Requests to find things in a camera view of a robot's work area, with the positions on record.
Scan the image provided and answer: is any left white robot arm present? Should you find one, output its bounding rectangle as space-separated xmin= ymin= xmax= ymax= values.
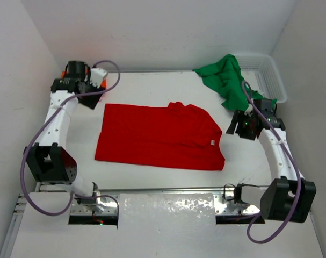
xmin=26 ymin=61 xmax=107 ymax=197

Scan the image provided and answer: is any green t shirt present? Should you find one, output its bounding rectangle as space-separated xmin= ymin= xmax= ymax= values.
xmin=193 ymin=54 xmax=264 ymax=111

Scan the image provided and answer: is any white plastic basket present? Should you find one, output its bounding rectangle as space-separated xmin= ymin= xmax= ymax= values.
xmin=234 ymin=53 xmax=287 ymax=103

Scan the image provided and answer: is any red t shirt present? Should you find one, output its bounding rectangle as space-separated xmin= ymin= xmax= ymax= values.
xmin=95 ymin=102 xmax=225 ymax=171

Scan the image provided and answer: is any orange t shirt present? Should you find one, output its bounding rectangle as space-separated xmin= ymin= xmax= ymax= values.
xmin=61 ymin=70 xmax=109 ymax=89

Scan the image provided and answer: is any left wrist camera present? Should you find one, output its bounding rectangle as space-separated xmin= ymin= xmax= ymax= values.
xmin=89 ymin=67 xmax=108 ymax=88

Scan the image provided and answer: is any white front cover panel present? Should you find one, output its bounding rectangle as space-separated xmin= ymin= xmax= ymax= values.
xmin=11 ymin=193 xmax=322 ymax=257

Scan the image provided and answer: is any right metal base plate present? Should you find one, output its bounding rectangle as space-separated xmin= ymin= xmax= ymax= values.
xmin=213 ymin=192 xmax=260 ymax=216

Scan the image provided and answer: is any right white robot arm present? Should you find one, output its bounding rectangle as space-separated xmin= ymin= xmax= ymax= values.
xmin=226 ymin=99 xmax=316 ymax=223

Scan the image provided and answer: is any metal base plate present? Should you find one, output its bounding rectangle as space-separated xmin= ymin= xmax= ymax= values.
xmin=70 ymin=195 xmax=119 ymax=216
xmin=213 ymin=192 xmax=260 ymax=216

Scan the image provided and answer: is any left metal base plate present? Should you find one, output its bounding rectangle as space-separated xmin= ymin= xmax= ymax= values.
xmin=70 ymin=195 xmax=119 ymax=216

